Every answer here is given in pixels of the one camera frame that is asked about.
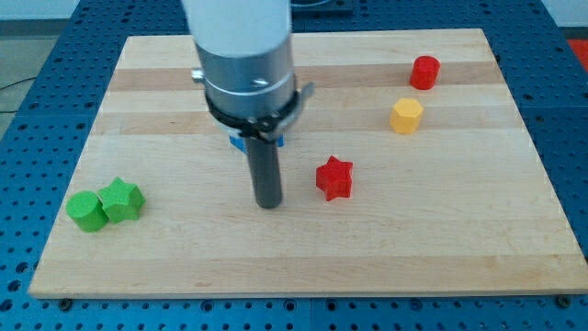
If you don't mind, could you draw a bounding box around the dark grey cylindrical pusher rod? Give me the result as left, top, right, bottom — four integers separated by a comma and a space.
244, 138, 282, 209

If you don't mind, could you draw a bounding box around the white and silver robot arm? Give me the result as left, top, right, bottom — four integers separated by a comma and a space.
182, 0, 301, 209

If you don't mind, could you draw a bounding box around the red star block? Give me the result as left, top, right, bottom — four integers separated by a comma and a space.
315, 155, 353, 201

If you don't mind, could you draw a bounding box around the green star block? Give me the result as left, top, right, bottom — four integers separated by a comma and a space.
97, 177, 145, 223

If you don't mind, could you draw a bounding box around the blue block behind rod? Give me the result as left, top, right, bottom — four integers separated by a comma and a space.
229, 135, 285, 154

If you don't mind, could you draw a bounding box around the wooden board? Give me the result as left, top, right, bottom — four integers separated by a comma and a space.
28, 29, 587, 299

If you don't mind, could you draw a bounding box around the yellow hexagon block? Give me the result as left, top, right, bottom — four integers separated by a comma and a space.
390, 97, 424, 134

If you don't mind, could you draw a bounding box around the red cylinder block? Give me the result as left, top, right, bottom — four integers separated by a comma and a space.
410, 55, 441, 90

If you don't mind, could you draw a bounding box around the green cylinder block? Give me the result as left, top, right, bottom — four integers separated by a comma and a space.
65, 191, 108, 233

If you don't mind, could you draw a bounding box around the black hose clamp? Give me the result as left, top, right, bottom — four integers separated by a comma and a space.
205, 83, 315, 142

